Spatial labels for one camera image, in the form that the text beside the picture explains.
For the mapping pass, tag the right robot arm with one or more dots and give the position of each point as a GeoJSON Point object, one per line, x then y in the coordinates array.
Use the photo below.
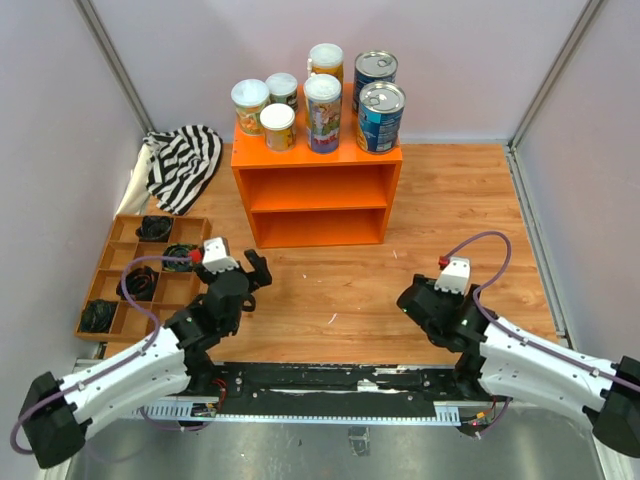
{"type": "Point", "coordinates": [500, 359]}

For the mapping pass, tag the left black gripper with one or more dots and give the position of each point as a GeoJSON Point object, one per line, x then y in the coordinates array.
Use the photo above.
{"type": "Point", "coordinates": [253, 273]}

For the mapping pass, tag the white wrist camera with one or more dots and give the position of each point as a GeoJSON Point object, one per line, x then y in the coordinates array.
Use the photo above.
{"type": "Point", "coordinates": [455, 274]}
{"type": "Point", "coordinates": [214, 256]}

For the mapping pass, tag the yellow can with white lid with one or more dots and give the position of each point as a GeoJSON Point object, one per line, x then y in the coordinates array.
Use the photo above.
{"type": "Point", "coordinates": [326, 58]}

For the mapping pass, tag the blue yellow tin can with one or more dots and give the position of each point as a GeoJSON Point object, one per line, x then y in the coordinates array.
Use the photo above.
{"type": "Point", "coordinates": [380, 111]}

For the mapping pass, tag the orange fruit can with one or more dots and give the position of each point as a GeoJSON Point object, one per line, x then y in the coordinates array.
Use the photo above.
{"type": "Point", "coordinates": [278, 122]}

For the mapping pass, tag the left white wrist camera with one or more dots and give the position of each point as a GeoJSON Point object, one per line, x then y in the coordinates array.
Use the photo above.
{"type": "Point", "coordinates": [214, 256]}

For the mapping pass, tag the small green can white lid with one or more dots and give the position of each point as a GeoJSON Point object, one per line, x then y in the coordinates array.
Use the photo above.
{"type": "Point", "coordinates": [283, 88]}

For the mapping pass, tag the dark blue tin can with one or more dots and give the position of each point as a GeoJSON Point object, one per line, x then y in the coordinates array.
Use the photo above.
{"type": "Point", "coordinates": [372, 66]}

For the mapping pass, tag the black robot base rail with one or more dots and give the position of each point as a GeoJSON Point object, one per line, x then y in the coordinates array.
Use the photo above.
{"type": "Point", "coordinates": [330, 390]}

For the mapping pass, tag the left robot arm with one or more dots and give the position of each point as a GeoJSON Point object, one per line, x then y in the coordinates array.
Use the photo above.
{"type": "Point", "coordinates": [58, 416]}

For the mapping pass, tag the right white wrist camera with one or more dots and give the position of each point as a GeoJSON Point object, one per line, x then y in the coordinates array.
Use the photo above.
{"type": "Point", "coordinates": [455, 274]}

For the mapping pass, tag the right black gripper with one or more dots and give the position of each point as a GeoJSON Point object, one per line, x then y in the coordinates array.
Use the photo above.
{"type": "Point", "coordinates": [417, 298]}

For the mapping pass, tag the tall blue colourful can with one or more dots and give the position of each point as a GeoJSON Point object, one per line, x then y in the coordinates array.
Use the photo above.
{"type": "Point", "coordinates": [323, 98]}

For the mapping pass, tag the wooden compartment tray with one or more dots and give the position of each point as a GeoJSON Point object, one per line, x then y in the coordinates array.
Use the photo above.
{"type": "Point", "coordinates": [132, 278]}

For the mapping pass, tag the orange wooden shelf cabinet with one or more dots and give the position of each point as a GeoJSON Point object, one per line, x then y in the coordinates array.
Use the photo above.
{"type": "Point", "coordinates": [299, 198]}

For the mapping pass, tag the black white striped cloth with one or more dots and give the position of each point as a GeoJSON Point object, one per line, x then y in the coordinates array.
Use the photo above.
{"type": "Point", "coordinates": [183, 162]}

